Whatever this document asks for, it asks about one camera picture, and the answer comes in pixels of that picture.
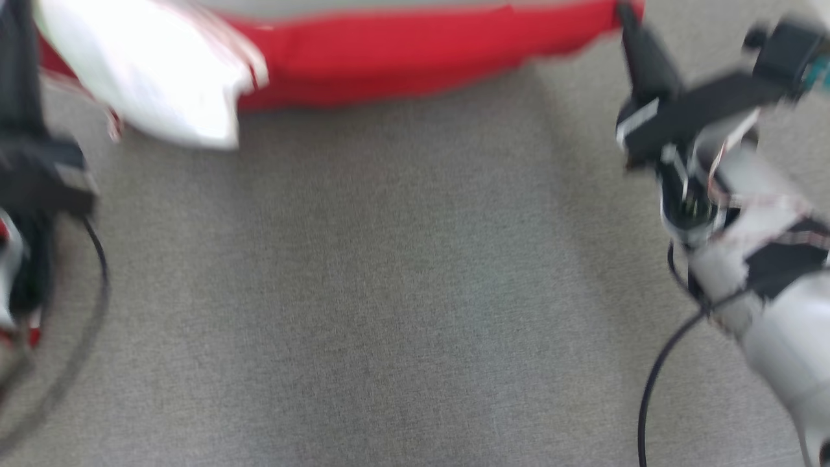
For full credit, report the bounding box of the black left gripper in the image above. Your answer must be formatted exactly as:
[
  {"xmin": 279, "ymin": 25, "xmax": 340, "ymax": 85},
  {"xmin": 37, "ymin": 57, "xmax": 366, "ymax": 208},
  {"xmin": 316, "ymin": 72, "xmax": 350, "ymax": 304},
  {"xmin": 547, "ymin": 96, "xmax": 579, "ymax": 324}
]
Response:
[{"xmin": 0, "ymin": 0, "xmax": 99, "ymax": 219}]

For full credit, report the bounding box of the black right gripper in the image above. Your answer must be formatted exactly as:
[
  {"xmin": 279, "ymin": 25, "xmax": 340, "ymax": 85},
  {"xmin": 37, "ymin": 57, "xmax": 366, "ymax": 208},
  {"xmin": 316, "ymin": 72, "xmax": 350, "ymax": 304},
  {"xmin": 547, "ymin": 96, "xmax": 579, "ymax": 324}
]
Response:
[{"xmin": 615, "ymin": 3, "xmax": 789, "ymax": 172}]

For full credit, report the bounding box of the red jersey with number print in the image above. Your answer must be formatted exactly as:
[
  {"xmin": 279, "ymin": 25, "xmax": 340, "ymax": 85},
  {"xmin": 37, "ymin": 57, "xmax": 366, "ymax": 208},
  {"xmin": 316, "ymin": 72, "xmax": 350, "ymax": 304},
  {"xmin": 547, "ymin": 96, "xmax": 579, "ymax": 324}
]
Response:
[{"xmin": 36, "ymin": 0, "xmax": 646, "ymax": 151}]

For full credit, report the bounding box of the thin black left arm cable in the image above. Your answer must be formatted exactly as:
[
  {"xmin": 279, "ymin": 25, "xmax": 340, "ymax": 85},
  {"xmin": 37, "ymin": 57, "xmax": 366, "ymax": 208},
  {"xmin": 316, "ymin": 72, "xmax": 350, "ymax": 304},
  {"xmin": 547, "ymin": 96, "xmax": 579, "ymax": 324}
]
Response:
[{"xmin": 0, "ymin": 217, "xmax": 112, "ymax": 455}]

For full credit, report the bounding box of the black cable strap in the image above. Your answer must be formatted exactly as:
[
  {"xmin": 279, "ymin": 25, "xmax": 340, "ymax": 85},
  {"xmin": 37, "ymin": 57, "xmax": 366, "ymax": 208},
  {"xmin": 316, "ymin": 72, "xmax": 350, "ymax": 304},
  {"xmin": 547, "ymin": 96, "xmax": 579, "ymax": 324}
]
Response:
[{"xmin": 744, "ymin": 219, "xmax": 830, "ymax": 300}]

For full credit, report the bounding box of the black camera cable teal plug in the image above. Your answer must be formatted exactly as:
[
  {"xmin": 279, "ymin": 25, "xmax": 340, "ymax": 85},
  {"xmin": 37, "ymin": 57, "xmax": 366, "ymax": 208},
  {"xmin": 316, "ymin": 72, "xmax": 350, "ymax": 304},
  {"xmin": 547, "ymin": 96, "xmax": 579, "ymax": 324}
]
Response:
[{"xmin": 637, "ymin": 55, "xmax": 830, "ymax": 467}]

